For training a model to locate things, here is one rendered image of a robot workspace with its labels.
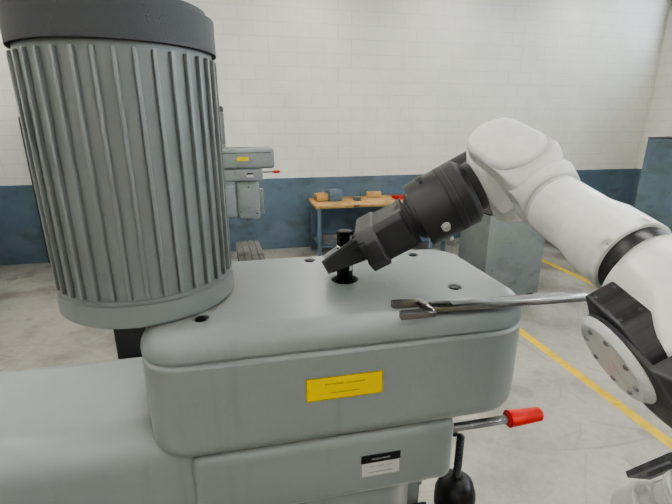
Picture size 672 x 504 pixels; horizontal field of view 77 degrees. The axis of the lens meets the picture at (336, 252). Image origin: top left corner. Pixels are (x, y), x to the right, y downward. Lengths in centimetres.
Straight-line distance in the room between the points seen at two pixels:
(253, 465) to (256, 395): 10
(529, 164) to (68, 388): 63
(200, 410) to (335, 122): 682
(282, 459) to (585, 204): 43
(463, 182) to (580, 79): 878
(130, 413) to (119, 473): 7
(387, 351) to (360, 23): 707
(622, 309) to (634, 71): 971
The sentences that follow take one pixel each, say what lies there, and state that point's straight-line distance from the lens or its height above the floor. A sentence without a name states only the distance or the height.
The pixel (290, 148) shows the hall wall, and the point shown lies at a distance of 709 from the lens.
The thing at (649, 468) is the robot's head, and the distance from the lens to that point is 75.
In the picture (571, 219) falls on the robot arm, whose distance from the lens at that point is 44.
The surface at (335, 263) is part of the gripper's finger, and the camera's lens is 56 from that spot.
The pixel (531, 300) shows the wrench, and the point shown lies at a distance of 55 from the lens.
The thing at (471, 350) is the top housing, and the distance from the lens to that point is 55.
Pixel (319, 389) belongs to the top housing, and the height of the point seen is 181.
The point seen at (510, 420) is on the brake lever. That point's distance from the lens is 67.
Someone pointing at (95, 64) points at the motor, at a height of 215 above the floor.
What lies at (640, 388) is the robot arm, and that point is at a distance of 40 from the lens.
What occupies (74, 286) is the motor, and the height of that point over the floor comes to 193.
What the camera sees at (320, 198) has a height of 93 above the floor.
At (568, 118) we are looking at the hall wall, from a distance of 918.
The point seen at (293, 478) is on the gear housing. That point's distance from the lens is 59.
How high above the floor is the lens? 210
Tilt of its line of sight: 17 degrees down
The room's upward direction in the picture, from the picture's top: straight up
